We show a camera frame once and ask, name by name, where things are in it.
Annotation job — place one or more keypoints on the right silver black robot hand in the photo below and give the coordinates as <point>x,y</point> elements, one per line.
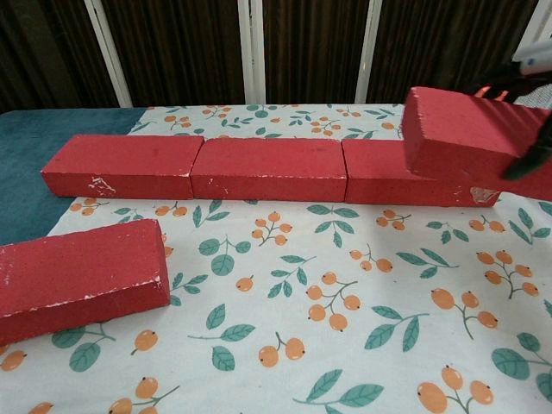
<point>535,86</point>

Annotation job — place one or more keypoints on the red brick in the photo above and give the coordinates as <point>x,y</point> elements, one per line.
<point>375,181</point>
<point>457,125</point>
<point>121,159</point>
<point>267,159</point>
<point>77,267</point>

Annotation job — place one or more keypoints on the floral fruit print tablecloth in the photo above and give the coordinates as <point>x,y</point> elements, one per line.
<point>276,345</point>

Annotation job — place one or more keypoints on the teal table cover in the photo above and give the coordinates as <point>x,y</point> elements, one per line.
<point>26,142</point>

